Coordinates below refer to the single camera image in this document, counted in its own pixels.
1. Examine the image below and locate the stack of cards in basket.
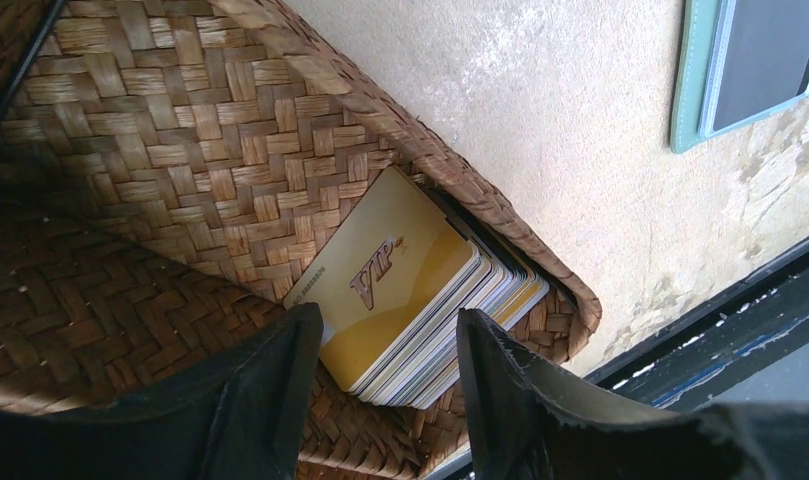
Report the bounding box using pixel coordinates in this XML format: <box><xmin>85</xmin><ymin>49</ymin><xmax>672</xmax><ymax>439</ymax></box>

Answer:
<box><xmin>350</xmin><ymin>185</ymin><xmax>551</xmax><ymax>411</ymax></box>

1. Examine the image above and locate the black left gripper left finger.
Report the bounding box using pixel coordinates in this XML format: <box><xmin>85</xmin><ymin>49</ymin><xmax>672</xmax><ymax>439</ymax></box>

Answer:
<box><xmin>0</xmin><ymin>303</ymin><xmax>323</xmax><ymax>479</ymax></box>

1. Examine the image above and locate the dark grey card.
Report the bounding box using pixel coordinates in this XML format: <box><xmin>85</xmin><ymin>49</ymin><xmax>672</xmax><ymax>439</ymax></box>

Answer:
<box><xmin>701</xmin><ymin>0</ymin><xmax>809</xmax><ymax>136</ymax></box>

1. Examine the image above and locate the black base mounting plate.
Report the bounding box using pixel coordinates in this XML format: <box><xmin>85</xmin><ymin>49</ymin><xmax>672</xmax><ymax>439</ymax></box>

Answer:
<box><xmin>437</xmin><ymin>239</ymin><xmax>809</xmax><ymax>479</ymax></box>

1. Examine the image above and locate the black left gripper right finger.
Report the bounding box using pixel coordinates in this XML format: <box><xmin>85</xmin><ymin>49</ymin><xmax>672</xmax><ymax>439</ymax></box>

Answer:
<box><xmin>456</xmin><ymin>309</ymin><xmax>809</xmax><ymax>479</ymax></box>

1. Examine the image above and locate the teal leather card holder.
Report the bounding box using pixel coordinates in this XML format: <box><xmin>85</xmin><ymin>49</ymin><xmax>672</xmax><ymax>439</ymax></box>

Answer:
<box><xmin>669</xmin><ymin>1</ymin><xmax>809</xmax><ymax>154</ymax></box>

